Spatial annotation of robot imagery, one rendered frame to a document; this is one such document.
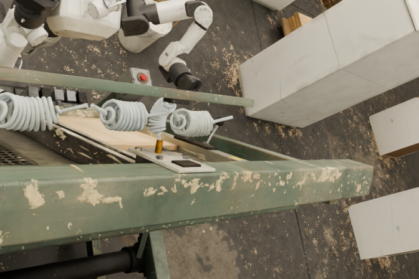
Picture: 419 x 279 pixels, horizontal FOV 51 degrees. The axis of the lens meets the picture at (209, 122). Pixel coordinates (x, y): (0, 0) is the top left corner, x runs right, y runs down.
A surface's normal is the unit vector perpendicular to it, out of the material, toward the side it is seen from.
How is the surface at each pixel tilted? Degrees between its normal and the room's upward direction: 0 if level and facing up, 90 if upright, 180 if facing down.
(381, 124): 90
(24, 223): 32
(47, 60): 0
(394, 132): 90
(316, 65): 90
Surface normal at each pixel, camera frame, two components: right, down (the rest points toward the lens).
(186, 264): 0.66, -0.36
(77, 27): 0.44, 0.73
